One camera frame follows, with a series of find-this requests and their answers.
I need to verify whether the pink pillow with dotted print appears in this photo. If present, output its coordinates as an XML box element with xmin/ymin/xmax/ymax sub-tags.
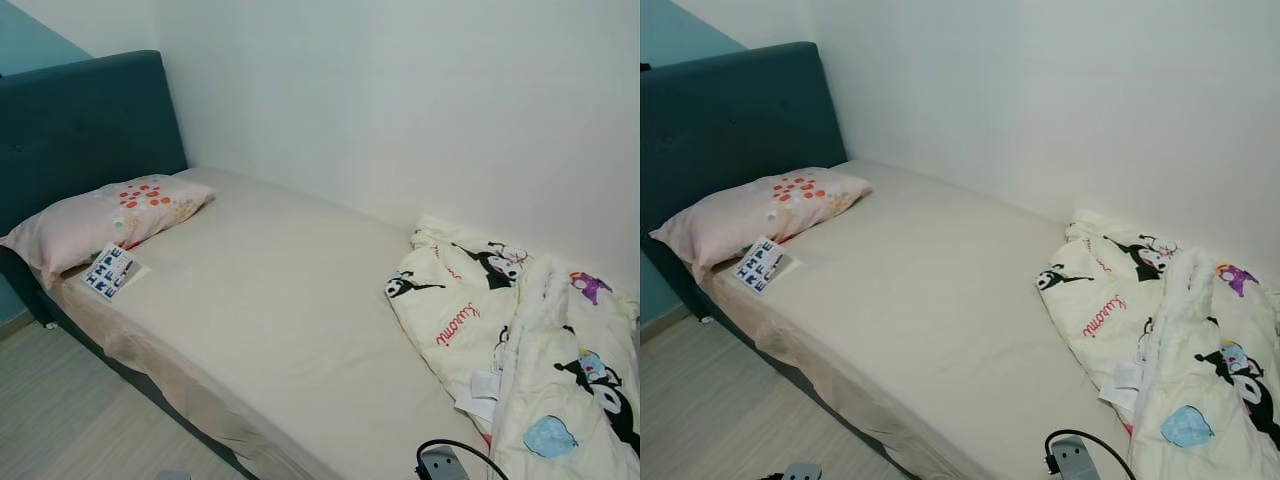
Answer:
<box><xmin>0</xmin><ymin>174</ymin><xmax>216</xmax><ymax>289</ymax></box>
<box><xmin>650</xmin><ymin>167</ymin><xmax>873</xmax><ymax>281</ymax></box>

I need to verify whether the white book with blue letters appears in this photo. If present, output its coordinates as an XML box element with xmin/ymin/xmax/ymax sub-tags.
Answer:
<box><xmin>733</xmin><ymin>237</ymin><xmax>791</xmax><ymax>296</ymax></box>
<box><xmin>82</xmin><ymin>243</ymin><xmax>138</xmax><ymax>301</ymax></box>

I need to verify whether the cream cartoon print quilt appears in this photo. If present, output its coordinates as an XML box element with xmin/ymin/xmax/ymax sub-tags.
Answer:
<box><xmin>384</xmin><ymin>215</ymin><xmax>641</xmax><ymax>480</ymax></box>
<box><xmin>1036</xmin><ymin>208</ymin><xmax>1280</xmax><ymax>480</ymax></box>

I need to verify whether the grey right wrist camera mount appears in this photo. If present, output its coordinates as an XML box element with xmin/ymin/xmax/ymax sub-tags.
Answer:
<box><xmin>1050</xmin><ymin>437</ymin><xmax>1101</xmax><ymax>480</ymax></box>
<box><xmin>420</xmin><ymin>447</ymin><xmax>471</xmax><ymax>480</ymax></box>

